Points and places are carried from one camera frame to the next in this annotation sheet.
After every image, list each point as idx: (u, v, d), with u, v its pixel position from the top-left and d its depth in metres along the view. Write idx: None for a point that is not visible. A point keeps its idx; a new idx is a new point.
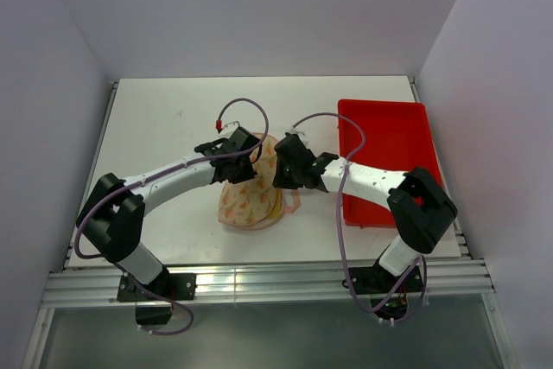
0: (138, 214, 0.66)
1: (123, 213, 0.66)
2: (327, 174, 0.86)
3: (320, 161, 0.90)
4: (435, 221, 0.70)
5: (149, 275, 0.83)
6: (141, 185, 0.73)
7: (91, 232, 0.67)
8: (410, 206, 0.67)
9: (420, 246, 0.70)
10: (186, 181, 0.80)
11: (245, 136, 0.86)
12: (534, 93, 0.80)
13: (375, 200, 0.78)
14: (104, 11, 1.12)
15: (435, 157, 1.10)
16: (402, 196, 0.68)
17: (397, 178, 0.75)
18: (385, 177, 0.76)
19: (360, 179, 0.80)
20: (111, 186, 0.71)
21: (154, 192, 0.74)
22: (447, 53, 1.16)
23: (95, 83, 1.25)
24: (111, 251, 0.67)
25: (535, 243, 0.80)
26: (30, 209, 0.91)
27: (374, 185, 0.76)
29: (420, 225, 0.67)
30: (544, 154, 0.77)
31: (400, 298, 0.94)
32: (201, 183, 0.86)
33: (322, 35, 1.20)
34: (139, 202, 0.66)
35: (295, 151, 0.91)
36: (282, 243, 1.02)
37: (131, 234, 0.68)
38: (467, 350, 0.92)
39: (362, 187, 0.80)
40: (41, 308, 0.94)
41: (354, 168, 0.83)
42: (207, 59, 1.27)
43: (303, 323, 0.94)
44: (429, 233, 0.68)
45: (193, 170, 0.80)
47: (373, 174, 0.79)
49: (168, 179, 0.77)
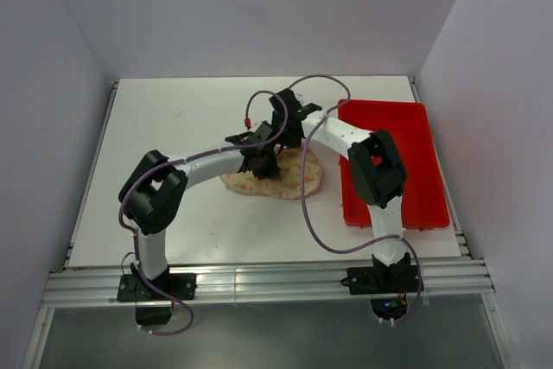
0: (181, 188, 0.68)
1: (168, 187, 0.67)
2: (306, 123, 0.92)
3: (304, 110, 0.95)
4: (388, 179, 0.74)
5: (153, 269, 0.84)
6: (183, 162, 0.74)
7: (133, 206, 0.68)
8: (354, 149, 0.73)
9: (371, 199, 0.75)
10: (219, 164, 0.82)
11: (270, 130, 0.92)
12: (535, 92, 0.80)
13: (343, 151, 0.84)
14: (104, 10, 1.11)
15: (434, 157, 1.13)
16: (360, 150, 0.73)
17: (362, 135, 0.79)
18: (353, 133, 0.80)
19: (333, 130, 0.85)
20: (156, 162, 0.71)
21: (194, 170, 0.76)
22: (446, 53, 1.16)
23: (94, 83, 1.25)
24: (151, 225, 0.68)
25: (535, 243, 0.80)
26: (30, 207, 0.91)
27: (343, 137, 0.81)
29: (371, 179, 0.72)
30: (544, 154, 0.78)
31: (400, 298, 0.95)
32: (231, 169, 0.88)
33: (323, 35, 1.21)
34: (182, 176, 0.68)
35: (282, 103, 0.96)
36: (283, 242, 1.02)
37: (170, 208, 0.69)
38: (468, 351, 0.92)
39: (333, 138, 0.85)
40: (41, 308, 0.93)
41: (332, 120, 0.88)
42: (207, 59, 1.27)
43: (303, 324, 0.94)
44: (368, 177, 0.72)
45: (225, 156, 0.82)
47: (344, 129, 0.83)
49: (207, 160, 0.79)
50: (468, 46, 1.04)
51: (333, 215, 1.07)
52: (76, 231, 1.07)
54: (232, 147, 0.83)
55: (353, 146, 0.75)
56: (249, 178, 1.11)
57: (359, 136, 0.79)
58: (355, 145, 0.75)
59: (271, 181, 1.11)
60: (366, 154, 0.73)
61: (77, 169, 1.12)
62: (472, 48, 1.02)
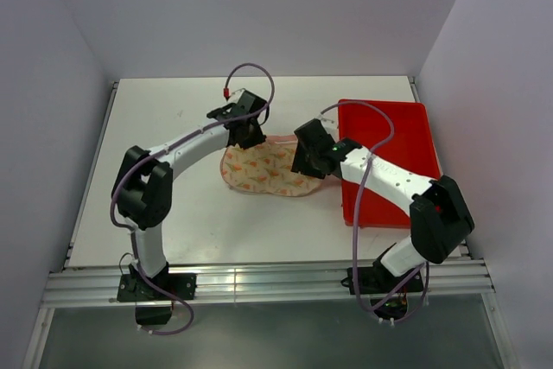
0: (168, 179, 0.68)
1: (155, 180, 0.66)
2: (346, 164, 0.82)
3: (342, 148, 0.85)
4: (452, 235, 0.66)
5: (154, 267, 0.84)
6: (166, 153, 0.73)
7: (124, 204, 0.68)
8: (422, 205, 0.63)
9: (429, 256, 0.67)
10: (204, 145, 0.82)
11: (253, 98, 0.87)
12: (535, 92, 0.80)
13: (395, 199, 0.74)
14: (104, 10, 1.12)
15: (434, 156, 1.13)
16: (428, 206, 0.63)
17: (422, 184, 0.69)
18: (411, 180, 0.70)
19: (382, 175, 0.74)
20: (139, 157, 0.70)
21: (180, 157, 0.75)
22: (446, 54, 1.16)
23: (94, 84, 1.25)
24: (148, 218, 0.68)
25: (536, 243, 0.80)
26: (29, 207, 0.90)
27: (397, 186, 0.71)
29: (436, 237, 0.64)
30: (545, 153, 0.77)
31: (400, 298, 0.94)
32: (219, 145, 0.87)
33: (322, 35, 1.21)
34: (168, 168, 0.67)
35: (313, 135, 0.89)
36: (283, 242, 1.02)
37: (162, 200, 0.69)
38: (468, 350, 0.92)
39: (384, 186, 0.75)
40: (41, 308, 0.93)
41: (378, 162, 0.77)
42: (207, 59, 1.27)
43: (303, 323, 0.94)
44: (435, 238, 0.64)
45: (209, 135, 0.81)
47: (398, 174, 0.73)
49: (191, 143, 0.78)
50: (468, 46, 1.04)
51: (334, 215, 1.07)
52: (76, 231, 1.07)
54: (216, 124, 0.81)
55: (416, 200, 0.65)
56: (252, 178, 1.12)
57: (417, 186, 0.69)
58: (420, 199, 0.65)
59: (275, 179, 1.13)
60: (435, 211, 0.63)
61: (77, 169, 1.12)
62: (472, 48, 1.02)
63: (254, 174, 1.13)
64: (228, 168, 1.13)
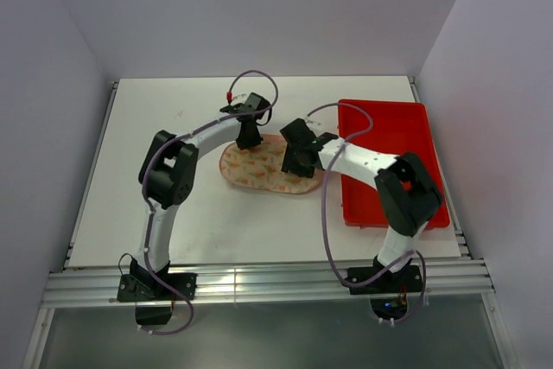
0: (193, 159, 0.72)
1: (184, 159, 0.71)
2: (321, 153, 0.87)
3: (320, 139, 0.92)
4: (420, 205, 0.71)
5: (162, 259, 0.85)
6: (190, 136, 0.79)
7: (151, 183, 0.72)
8: (384, 176, 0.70)
9: (403, 227, 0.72)
10: (218, 134, 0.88)
11: (259, 99, 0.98)
12: (535, 92, 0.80)
13: (365, 179, 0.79)
14: (104, 10, 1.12)
15: (434, 157, 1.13)
16: (389, 176, 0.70)
17: (388, 160, 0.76)
18: (378, 158, 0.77)
19: (354, 157, 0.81)
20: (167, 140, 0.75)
21: (201, 143, 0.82)
22: (446, 54, 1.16)
23: (94, 84, 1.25)
24: (174, 196, 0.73)
25: (536, 243, 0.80)
26: (30, 207, 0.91)
27: (365, 164, 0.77)
29: (403, 206, 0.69)
30: (544, 153, 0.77)
31: (400, 298, 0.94)
32: (229, 137, 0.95)
33: (322, 35, 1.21)
34: (193, 149, 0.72)
35: (295, 130, 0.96)
36: (283, 241, 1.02)
37: (187, 179, 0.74)
38: (468, 350, 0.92)
39: (354, 167, 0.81)
40: (41, 308, 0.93)
41: (351, 148, 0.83)
42: (206, 59, 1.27)
43: (303, 323, 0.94)
44: (401, 206, 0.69)
45: (225, 125, 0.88)
47: (366, 155, 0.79)
49: (209, 131, 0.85)
50: (468, 46, 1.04)
51: (334, 215, 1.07)
52: (76, 231, 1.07)
54: (230, 116, 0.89)
55: (380, 173, 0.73)
56: (251, 174, 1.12)
57: (384, 162, 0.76)
58: (383, 172, 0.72)
59: (273, 174, 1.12)
60: (396, 180, 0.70)
61: (77, 169, 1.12)
62: (471, 48, 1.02)
63: (252, 168, 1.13)
64: (226, 162, 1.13)
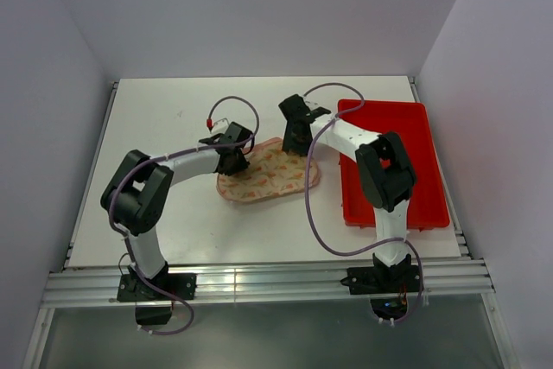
0: (167, 182, 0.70)
1: (155, 181, 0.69)
2: (313, 126, 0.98)
3: (313, 113, 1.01)
4: (396, 181, 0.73)
5: (152, 267, 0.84)
6: (165, 159, 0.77)
7: (121, 207, 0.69)
8: (363, 150, 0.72)
9: (378, 200, 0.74)
10: (195, 163, 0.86)
11: (239, 129, 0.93)
12: (535, 92, 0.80)
13: (349, 152, 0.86)
14: (104, 10, 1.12)
15: (434, 158, 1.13)
16: (368, 150, 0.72)
17: (370, 136, 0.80)
18: (362, 135, 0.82)
19: (341, 132, 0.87)
20: (139, 160, 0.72)
21: (176, 167, 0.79)
22: (446, 53, 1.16)
23: (94, 84, 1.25)
24: (143, 222, 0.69)
25: (535, 243, 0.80)
26: (30, 207, 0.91)
27: (350, 139, 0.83)
29: (378, 179, 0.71)
30: (544, 154, 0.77)
31: (400, 298, 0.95)
32: (205, 169, 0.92)
33: (322, 35, 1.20)
34: (168, 171, 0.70)
35: (292, 106, 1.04)
36: (283, 242, 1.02)
37: (158, 205, 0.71)
38: (468, 351, 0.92)
39: (340, 140, 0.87)
40: (41, 308, 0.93)
41: (340, 123, 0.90)
42: (206, 59, 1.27)
43: (303, 323, 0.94)
44: (376, 180, 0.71)
45: (202, 155, 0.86)
47: (352, 131, 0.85)
49: (187, 158, 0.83)
50: (468, 46, 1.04)
51: (334, 216, 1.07)
52: (76, 231, 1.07)
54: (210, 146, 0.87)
55: (361, 147, 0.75)
56: (255, 185, 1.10)
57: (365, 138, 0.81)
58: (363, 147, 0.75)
59: (275, 178, 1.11)
60: (374, 155, 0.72)
61: (77, 170, 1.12)
62: (471, 48, 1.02)
63: (254, 181, 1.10)
64: (225, 186, 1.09)
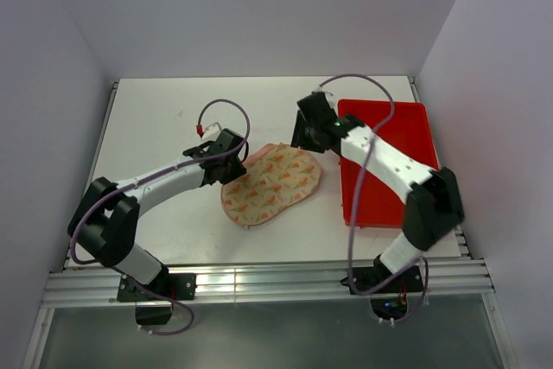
0: (132, 216, 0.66)
1: (118, 215, 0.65)
2: (346, 142, 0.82)
3: (345, 124, 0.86)
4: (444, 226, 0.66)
5: (147, 276, 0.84)
6: (135, 187, 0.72)
7: (85, 240, 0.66)
8: (419, 194, 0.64)
9: (418, 244, 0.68)
10: (177, 181, 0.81)
11: (231, 137, 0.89)
12: (535, 92, 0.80)
13: (395, 187, 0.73)
14: (104, 10, 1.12)
15: (434, 157, 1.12)
16: (425, 196, 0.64)
17: (422, 173, 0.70)
18: (410, 168, 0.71)
19: (384, 160, 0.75)
20: (104, 189, 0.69)
21: (148, 194, 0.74)
22: (446, 53, 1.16)
23: (94, 84, 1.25)
24: (107, 257, 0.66)
25: (536, 244, 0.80)
26: (30, 208, 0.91)
27: (397, 171, 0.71)
29: (429, 227, 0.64)
30: (544, 154, 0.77)
31: (400, 298, 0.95)
32: (192, 182, 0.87)
33: (322, 35, 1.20)
34: (133, 204, 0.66)
35: (316, 109, 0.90)
36: (283, 243, 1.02)
37: (125, 238, 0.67)
38: (467, 350, 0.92)
39: (383, 168, 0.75)
40: (41, 308, 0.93)
41: (379, 146, 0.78)
42: (206, 59, 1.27)
43: (303, 323, 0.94)
44: (429, 228, 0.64)
45: (182, 173, 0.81)
47: (398, 160, 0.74)
49: (162, 181, 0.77)
50: (469, 46, 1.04)
51: (335, 217, 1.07)
52: None
54: (190, 162, 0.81)
55: (416, 188, 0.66)
56: (265, 206, 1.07)
57: (416, 174, 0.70)
58: (417, 186, 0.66)
59: (282, 191, 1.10)
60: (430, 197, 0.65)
61: (77, 170, 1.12)
62: (472, 49, 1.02)
63: (263, 200, 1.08)
64: (236, 212, 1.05)
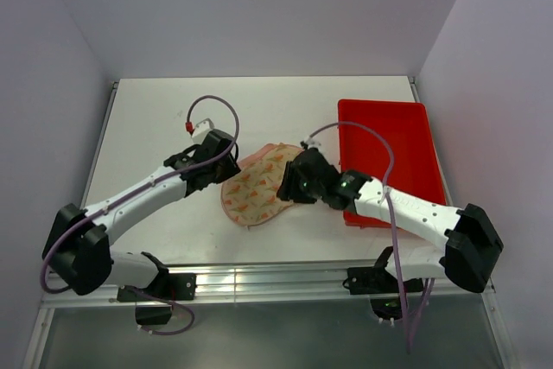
0: (102, 246, 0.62)
1: (86, 246, 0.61)
2: (362, 201, 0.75)
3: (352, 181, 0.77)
4: (487, 264, 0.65)
5: (145, 278, 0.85)
6: (104, 213, 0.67)
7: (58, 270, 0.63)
8: (459, 243, 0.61)
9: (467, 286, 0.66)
10: (156, 197, 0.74)
11: (217, 140, 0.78)
12: (536, 92, 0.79)
13: (425, 235, 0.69)
14: (104, 10, 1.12)
15: (434, 158, 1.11)
16: (464, 242, 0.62)
17: (449, 216, 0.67)
18: (437, 213, 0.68)
19: (408, 213, 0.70)
20: (73, 218, 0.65)
21: (120, 218, 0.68)
22: (446, 54, 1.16)
23: (94, 84, 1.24)
24: (81, 286, 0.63)
25: (536, 244, 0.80)
26: (29, 207, 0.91)
27: (425, 220, 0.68)
29: (477, 270, 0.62)
30: (545, 154, 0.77)
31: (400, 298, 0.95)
32: (176, 194, 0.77)
33: (322, 35, 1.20)
34: (102, 234, 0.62)
35: (320, 170, 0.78)
36: (283, 244, 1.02)
37: (99, 266, 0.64)
38: (467, 350, 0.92)
39: (408, 220, 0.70)
40: (41, 308, 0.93)
41: (397, 197, 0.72)
42: (206, 59, 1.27)
43: (303, 323, 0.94)
44: (476, 272, 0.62)
45: (159, 188, 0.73)
47: (421, 208, 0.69)
49: (136, 201, 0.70)
50: (469, 46, 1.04)
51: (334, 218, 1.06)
52: None
54: (168, 174, 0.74)
55: (451, 236, 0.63)
56: (265, 206, 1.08)
57: (446, 219, 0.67)
58: (453, 235, 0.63)
59: None
60: (470, 244, 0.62)
61: (77, 170, 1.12)
62: (472, 49, 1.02)
63: (263, 200, 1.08)
64: (236, 212, 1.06)
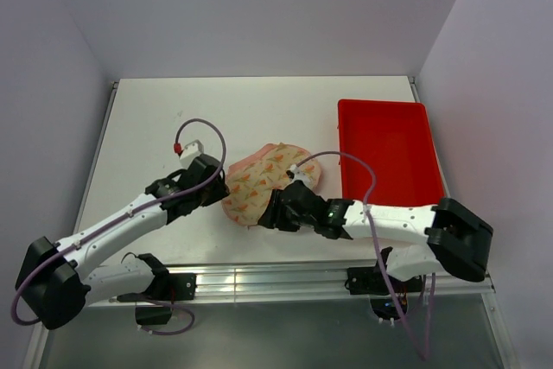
0: (73, 283, 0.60)
1: (56, 285, 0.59)
2: (351, 223, 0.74)
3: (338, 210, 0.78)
4: (478, 248, 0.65)
5: (143, 282, 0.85)
6: (76, 249, 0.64)
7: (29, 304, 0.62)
8: (438, 238, 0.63)
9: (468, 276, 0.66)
10: (136, 228, 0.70)
11: (202, 167, 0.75)
12: (535, 93, 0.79)
13: (408, 238, 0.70)
14: (104, 11, 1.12)
15: (434, 157, 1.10)
16: (442, 237, 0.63)
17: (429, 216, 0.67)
18: (415, 216, 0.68)
19: (387, 221, 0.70)
20: (43, 253, 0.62)
21: (93, 252, 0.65)
22: (446, 54, 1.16)
23: (94, 84, 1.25)
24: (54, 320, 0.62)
25: (536, 244, 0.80)
26: (29, 208, 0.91)
27: (405, 225, 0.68)
29: (467, 258, 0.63)
30: (544, 155, 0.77)
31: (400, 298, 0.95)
32: (158, 222, 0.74)
33: (322, 35, 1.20)
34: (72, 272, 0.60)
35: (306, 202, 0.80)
36: (282, 244, 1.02)
37: (71, 301, 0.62)
38: (467, 350, 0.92)
39: (390, 232, 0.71)
40: None
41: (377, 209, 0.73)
42: (206, 59, 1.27)
43: (303, 323, 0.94)
44: (467, 260, 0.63)
45: (138, 219, 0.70)
47: (399, 214, 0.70)
49: (111, 234, 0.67)
50: (468, 46, 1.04)
51: None
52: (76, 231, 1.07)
54: (147, 203, 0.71)
55: (430, 234, 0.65)
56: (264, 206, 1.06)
57: (423, 218, 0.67)
58: (431, 232, 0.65)
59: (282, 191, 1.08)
60: (448, 236, 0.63)
61: (76, 170, 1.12)
62: (472, 49, 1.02)
63: (263, 201, 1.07)
64: (236, 212, 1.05)
